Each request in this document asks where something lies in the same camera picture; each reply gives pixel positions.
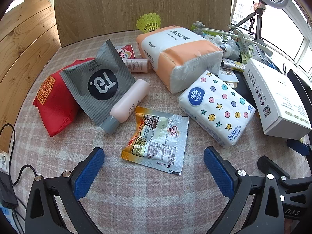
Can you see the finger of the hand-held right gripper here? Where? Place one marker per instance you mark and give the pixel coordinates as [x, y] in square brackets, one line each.
[301, 148]
[274, 165]

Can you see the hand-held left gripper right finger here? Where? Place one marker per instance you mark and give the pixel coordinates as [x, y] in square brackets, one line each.
[219, 173]

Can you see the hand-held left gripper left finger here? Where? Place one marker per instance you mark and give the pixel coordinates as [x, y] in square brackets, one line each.
[89, 173]

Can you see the white printed box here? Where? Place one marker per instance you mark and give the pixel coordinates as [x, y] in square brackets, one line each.
[280, 95]

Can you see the black tray container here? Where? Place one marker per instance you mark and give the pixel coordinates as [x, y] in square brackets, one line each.
[299, 82]

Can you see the star dotted tissue pack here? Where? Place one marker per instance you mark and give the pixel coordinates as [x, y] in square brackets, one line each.
[214, 107]

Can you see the silver orange creamer packet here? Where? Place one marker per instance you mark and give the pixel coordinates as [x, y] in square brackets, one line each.
[156, 139]

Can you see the orange white tissue pack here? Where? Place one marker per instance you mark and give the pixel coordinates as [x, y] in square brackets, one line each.
[178, 53]

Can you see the red fabric pouch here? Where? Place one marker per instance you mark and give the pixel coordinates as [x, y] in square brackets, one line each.
[53, 102]

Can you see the black power adapter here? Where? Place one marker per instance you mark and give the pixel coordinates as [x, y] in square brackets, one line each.
[7, 190]

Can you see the pink bottle grey cap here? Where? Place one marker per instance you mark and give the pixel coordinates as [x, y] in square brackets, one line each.
[129, 100]

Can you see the white power strip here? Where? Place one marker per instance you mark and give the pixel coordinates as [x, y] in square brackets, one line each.
[3, 160]

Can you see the grey sachet black circle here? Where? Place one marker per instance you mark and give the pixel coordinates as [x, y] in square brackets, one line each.
[97, 85]

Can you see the lime green packet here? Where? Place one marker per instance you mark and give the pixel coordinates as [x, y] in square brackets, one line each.
[245, 56]

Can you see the yellow dotted tube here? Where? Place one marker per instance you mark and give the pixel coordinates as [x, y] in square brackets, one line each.
[232, 64]

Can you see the small pink bottle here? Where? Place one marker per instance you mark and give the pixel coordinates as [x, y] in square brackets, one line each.
[137, 65]

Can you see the small red white creamer packet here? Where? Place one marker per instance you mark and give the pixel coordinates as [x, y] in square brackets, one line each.
[125, 52]

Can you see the black tripod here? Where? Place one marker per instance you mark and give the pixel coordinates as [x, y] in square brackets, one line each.
[256, 22]

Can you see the wood slat panel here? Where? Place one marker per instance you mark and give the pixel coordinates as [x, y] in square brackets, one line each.
[26, 53]

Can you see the grey toy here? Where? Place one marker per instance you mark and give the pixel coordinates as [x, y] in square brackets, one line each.
[198, 25]

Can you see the yellow shuttlecock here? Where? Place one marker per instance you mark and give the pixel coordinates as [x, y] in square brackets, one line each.
[147, 23]

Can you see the wooden board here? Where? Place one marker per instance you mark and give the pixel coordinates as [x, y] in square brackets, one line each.
[141, 4]

